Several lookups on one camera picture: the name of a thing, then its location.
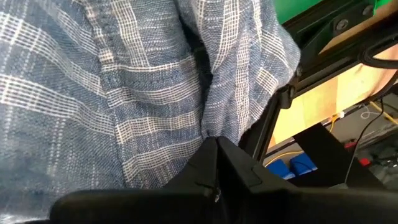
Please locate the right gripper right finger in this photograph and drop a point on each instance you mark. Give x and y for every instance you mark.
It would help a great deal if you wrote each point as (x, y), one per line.
(239, 174)

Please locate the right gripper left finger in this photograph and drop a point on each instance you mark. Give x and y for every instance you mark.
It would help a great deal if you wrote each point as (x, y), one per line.
(202, 174)

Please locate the blue striped shirt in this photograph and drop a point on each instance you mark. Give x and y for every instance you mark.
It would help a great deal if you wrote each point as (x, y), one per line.
(109, 93)

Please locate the blue plastic box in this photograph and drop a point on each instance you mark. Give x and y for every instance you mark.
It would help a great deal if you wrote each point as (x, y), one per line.
(280, 169)
(303, 165)

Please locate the black aluminium table frame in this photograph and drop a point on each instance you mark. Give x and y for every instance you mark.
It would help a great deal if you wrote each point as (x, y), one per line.
(326, 53)

